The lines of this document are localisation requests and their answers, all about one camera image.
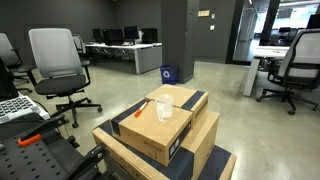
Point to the clear plastic measuring cup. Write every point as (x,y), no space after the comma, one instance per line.
(164,108)

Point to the orange capped white marker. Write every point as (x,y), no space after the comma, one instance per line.
(140,110)

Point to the small cardboard box dark tape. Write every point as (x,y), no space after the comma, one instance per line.
(176,93)

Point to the blue recycling bin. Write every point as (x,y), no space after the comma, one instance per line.
(168,75)

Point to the grey white office desk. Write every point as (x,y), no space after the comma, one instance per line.
(148,58)

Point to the small cardboard box printed label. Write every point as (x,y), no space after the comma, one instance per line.
(150,133)

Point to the large cardboard box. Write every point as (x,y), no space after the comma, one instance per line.
(203,133)

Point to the flat cardboard box dark tape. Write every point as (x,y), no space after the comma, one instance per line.
(216,163)

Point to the grey mesh office chair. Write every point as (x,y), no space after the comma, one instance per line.
(55,53)
(6,50)
(78,43)

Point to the long white office desk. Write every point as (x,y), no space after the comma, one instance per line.
(266,51)

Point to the black office chair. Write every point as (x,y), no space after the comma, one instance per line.
(286,33)

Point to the silver laptop black keys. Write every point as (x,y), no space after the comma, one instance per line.
(16,106)

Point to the white wall switch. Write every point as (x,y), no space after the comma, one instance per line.
(212,27)

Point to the beige wall sign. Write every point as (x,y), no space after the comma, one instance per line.
(203,13)

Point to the small white wall plate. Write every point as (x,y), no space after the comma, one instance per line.
(213,16)

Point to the white mesh black frame chair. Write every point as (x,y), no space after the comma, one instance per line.
(303,53)

